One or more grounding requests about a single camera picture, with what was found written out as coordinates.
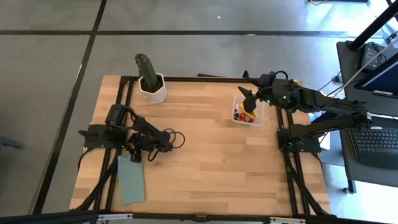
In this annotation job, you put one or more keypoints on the black aluminium table frame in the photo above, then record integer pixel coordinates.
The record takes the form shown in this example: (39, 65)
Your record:
(186, 79)

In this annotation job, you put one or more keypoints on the dark grey keyboard desk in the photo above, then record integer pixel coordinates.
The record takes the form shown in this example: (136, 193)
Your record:
(345, 165)

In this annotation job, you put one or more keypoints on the grey furniture foot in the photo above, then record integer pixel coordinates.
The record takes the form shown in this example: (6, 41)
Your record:
(9, 143)

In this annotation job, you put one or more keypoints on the black power adapter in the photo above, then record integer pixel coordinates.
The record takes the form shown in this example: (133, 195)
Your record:
(370, 56)

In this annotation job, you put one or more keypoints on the clear plastic tupperware container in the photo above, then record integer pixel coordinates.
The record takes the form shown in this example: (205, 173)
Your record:
(261, 122)

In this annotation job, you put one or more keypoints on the pale green tupperware lid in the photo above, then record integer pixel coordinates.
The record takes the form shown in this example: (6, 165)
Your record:
(131, 182)

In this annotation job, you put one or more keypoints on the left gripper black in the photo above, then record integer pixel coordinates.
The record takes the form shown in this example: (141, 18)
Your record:
(136, 148)

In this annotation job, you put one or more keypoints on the black computer monitor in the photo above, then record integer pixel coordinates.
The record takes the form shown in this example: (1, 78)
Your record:
(379, 77)

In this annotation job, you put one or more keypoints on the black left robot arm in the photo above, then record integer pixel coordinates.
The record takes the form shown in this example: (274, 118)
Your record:
(149, 133)

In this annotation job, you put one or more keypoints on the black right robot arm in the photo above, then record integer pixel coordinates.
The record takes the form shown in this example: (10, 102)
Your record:
(326, 105)

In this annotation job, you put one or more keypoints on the black clamp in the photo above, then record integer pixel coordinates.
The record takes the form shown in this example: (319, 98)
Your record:
(246, 74)

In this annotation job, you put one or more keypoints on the dark grey monitor desk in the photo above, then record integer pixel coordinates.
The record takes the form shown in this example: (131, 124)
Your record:
(348, 77)

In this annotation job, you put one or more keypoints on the green cactus plant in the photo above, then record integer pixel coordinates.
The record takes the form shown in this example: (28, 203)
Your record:
(146, 71)

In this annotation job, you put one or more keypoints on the white paper sheet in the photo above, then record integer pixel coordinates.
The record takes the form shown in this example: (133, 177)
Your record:
(325, 141)

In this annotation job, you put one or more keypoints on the black rig pole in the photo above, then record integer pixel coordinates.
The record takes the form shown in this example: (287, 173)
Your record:
(373, 26)

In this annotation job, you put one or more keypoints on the black computer keyboard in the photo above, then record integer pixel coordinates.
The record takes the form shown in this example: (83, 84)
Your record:
(374, 146)

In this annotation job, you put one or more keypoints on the black rig crossbar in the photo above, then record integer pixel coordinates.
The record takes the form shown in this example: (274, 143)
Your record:
(199, 218)

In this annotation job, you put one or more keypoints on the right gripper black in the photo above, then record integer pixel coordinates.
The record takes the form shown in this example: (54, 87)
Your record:
(265, 93)

